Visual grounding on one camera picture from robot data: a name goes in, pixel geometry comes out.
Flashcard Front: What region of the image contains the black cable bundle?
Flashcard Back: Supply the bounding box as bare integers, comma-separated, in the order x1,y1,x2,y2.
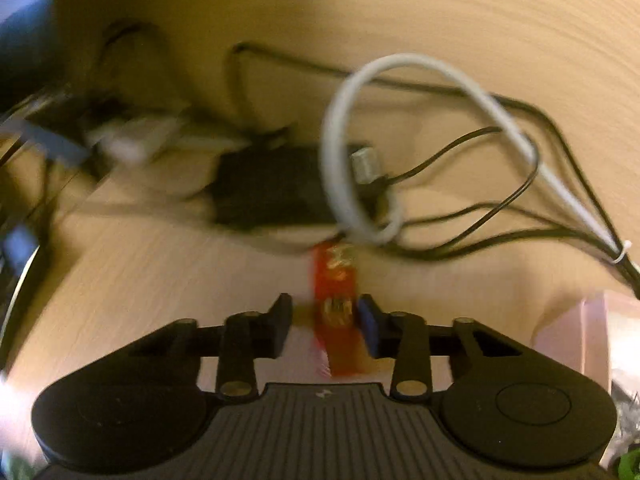
226,41,640,296

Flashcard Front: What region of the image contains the white coiled cable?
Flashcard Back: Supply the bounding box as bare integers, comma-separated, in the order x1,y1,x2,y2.
319,52,633,246

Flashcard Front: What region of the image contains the black power adapter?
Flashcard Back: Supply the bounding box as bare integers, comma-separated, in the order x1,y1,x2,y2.
206,145,336,231

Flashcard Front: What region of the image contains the pink cardboard box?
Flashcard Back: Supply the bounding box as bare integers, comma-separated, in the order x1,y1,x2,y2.
531,289,640,470

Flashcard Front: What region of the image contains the red snack packet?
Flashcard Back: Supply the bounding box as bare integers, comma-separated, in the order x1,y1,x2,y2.
312,240,363,378

